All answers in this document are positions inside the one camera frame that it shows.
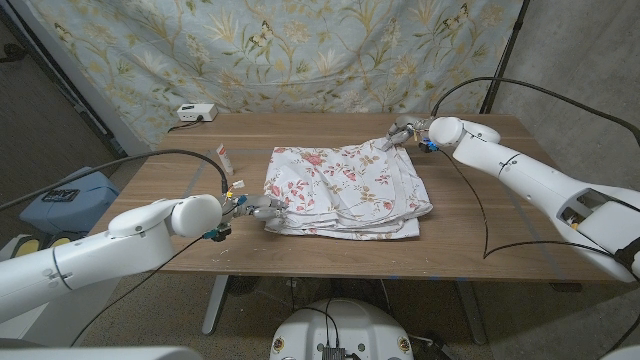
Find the floral printed backdrop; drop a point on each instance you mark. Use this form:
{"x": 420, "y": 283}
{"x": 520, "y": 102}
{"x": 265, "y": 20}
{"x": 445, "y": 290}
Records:
{"x": 300, "y": 60}

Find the black device with label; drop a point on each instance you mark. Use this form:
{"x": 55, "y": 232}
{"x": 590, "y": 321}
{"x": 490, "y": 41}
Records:
{"x": 60, "y": 195}

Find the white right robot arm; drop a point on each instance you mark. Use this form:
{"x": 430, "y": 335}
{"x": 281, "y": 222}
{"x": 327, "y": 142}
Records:
{"x": 530, "y": 175}

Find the white table leg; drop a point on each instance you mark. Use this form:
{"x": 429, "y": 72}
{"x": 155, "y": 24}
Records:
{"x": 472, "y": 315}
{"x": 216, "y": 305}

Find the black backdrop stand pole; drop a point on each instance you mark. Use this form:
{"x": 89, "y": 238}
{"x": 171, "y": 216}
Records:
{"x": 502, "y": 55}

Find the white floral cloth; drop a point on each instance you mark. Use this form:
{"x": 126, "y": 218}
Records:
{"x": 345, "y": 190}

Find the blue storage box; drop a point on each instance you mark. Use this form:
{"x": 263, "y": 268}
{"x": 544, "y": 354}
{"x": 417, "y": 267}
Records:
{"x": 75, "y": 215}

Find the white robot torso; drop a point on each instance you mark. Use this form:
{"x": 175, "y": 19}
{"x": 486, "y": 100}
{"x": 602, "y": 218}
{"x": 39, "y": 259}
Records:
{"x": 350, "y": 325}

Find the white power strip box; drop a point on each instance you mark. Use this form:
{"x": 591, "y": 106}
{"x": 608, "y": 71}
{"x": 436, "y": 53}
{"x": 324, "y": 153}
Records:
{"x": 197, "y": 112}

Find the white toothpaste tube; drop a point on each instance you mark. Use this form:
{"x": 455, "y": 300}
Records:
{"x": 225, "y": 160}

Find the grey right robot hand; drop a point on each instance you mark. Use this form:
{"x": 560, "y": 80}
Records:
{"x": 407, "y": 129}

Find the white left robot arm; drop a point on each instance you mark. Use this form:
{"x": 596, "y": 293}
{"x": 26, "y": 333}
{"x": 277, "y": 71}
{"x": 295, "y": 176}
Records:
{"x": 125, "y": 245}

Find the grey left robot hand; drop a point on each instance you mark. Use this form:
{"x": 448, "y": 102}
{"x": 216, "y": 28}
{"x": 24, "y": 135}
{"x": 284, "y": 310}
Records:
{"x": 262, "y": 207}

